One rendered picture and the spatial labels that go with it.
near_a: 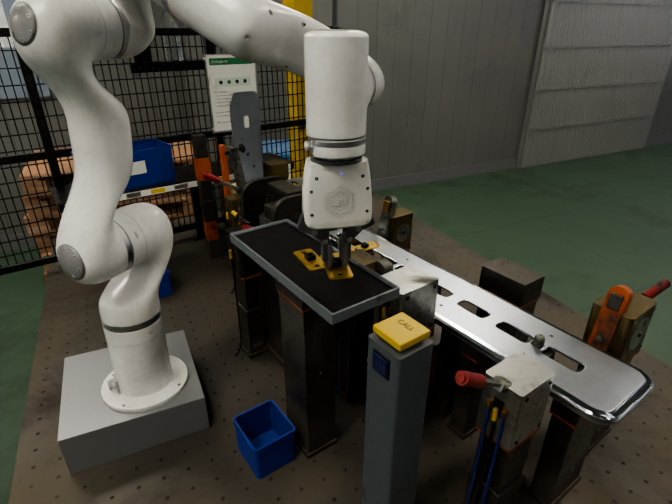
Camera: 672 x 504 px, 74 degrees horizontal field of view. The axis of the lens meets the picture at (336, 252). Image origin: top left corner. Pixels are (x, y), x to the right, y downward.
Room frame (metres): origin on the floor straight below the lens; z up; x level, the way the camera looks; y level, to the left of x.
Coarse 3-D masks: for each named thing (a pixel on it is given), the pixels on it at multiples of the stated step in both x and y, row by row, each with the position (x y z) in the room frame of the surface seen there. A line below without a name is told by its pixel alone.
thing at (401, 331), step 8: (384, 320) 0.55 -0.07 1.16; (392, 320) 0.55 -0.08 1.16; (400, 320) 0.55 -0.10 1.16; (408, 320) 0.55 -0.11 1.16; (376, 328) 0.53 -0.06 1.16; (384, 328) 0.53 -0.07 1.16; (392, 328) 0.53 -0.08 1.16; (400, 328) 0.53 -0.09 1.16; (408, 328) 0.53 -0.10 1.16; (416, 328) 0.53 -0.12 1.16; (424, 328) 0.53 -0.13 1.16; (384, 336) 0.52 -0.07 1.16; (392, 336) 0.51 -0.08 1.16; (400, 336) 0.51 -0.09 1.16; (408, 336) 0.51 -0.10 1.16; (416, 336) 0.51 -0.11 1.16; (424, 336) 0.52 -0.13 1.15; (392, 344) 0.50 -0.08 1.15; (400, 344) 0.49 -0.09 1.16; (408, 344) 0.50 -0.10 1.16
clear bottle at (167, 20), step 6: (168, 12) 1.96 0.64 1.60; (162, 18) 1.95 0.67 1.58; (168, 18) 1.94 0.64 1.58; (174, 18) 1.97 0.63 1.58; (162, 24) 1.94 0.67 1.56; (168, 24) 1.94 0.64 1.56; (174, 24) 1.95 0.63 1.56; (162, 36) 1.95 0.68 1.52; (168, 42) 1.94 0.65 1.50; (174, 42) 1.94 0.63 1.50; (168, 48) 1.94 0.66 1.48; (174, 48) 1.94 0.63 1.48; (180, 48) 1.96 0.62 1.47; (168, 54) 1.94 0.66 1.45; (174, 54) 1.94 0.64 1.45; (180, 54) 1.96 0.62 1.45; (168, 60) 1.94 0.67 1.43; (174, 60) 1.94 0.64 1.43; (180, 60) 1.96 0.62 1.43
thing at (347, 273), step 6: (336, 258) 0.64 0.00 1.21; (324, 264) 0.64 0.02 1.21; (336, 264) 0.63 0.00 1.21; (330, 270) 0.62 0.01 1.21; (336, 270) 0.62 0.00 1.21; (342, 270) 0.62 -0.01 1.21; (348, 270) 0.62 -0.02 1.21; (330, 276) 0.60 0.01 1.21; (336, 276) 0.60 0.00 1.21; (342, 276) 0.60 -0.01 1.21; (348, 276) 0.60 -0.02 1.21
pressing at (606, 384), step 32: (416, 256) 1.08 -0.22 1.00; (448, 288) 0.91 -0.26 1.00; (480, 288) 0.91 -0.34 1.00; (448, 320) 0.77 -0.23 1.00; (480, 320) 0.78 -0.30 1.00; (512, 320) 0.78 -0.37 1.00; (544, 320) 0.78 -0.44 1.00; (512, 352) 0.67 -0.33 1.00; (576, 352) 0.67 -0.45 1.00; (576, 384) 0.59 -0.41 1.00; (608, 384) 0.59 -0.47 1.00; (640, 384) 0.59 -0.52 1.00; (608, 416) 0.52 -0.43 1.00
